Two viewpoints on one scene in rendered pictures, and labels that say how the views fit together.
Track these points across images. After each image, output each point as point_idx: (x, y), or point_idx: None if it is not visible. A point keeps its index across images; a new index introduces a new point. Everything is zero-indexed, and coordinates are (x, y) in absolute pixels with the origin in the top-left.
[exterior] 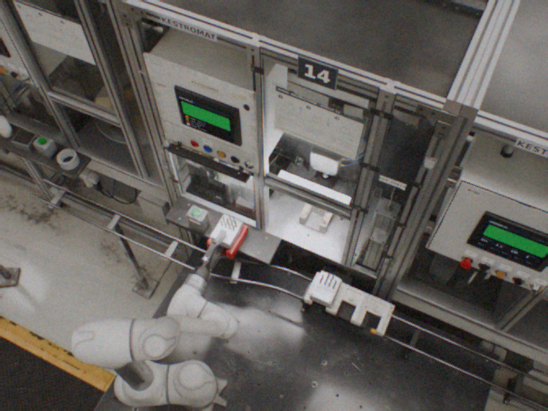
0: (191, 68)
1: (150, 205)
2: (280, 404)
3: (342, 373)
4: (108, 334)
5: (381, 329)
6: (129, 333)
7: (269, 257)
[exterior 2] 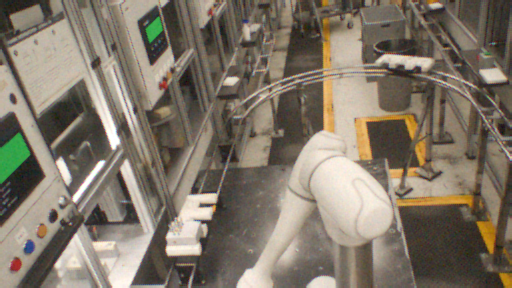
0: None
1: None
2: (303, 266)
3: (254, 237)
4: (345, 168)
5: (211, 196)
6: (331, 158)
7: (156, 286)
